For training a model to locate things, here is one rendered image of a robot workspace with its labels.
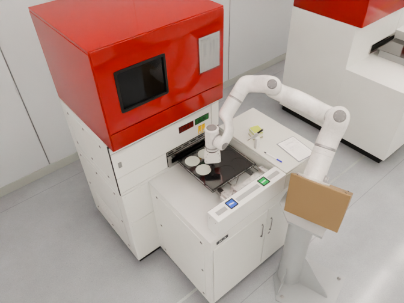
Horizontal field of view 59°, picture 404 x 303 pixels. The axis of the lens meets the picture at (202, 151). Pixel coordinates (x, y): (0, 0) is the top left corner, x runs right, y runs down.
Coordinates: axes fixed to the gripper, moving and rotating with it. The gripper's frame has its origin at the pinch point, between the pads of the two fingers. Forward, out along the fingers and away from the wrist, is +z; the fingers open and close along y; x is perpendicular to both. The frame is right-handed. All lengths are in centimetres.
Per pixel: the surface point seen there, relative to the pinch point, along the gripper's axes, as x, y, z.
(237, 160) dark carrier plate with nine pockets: 5.3, 17.4, 2.2
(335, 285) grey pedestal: -44, 84, 91
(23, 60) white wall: 116, -138, -27
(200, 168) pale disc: 1.2, -7.7, 2.0
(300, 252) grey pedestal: -39, 53, 48
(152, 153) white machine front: 5.4, -36.9, -11.6
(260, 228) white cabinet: -27, 28, 34
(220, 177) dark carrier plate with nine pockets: -8.4, 4.2, 2.1
